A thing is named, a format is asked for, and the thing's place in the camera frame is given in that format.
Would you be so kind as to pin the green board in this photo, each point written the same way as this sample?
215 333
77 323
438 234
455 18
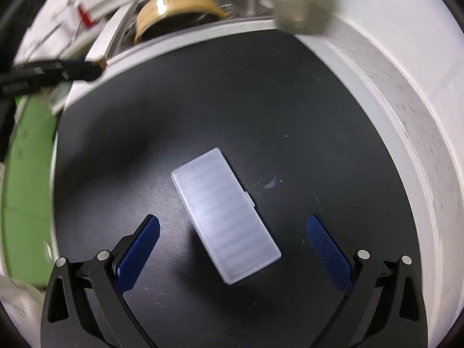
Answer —
29 188

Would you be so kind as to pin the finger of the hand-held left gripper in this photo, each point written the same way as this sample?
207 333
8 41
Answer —
78 69

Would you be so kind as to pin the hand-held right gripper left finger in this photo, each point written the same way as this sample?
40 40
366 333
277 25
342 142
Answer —
139 250

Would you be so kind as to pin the beige perforated plastic basket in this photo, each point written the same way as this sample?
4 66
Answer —
174 2

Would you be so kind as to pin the clear plastic container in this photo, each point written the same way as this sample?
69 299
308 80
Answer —
301 7

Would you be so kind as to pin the white carton with red mark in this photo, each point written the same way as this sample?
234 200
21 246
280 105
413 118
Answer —
87 14

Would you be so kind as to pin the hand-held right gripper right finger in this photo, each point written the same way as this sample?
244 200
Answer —
328 253

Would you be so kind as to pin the translucent plastic box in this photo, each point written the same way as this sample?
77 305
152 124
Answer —
224 217

